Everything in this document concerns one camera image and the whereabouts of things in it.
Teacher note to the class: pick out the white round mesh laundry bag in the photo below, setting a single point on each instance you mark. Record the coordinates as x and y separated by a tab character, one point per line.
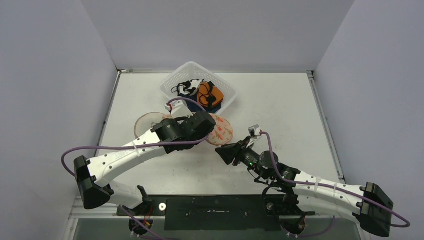
146	122

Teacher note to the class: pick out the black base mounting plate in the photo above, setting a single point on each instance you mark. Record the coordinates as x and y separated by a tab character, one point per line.
218	212

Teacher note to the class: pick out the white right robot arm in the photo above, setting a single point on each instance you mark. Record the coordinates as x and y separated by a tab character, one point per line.
368	206

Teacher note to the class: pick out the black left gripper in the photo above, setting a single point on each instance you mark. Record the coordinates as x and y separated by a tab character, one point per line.
182	121

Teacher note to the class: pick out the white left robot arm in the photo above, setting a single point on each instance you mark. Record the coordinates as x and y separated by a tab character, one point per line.
95	177

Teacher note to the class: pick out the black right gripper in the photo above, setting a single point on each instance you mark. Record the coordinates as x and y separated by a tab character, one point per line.
236	153

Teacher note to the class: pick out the white plastic basket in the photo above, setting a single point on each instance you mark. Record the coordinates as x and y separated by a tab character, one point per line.
192	70

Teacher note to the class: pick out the black and white bra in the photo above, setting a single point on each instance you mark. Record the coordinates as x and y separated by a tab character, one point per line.
188	88

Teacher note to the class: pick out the orange bra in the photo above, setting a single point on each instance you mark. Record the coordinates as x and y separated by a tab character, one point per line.
208	95

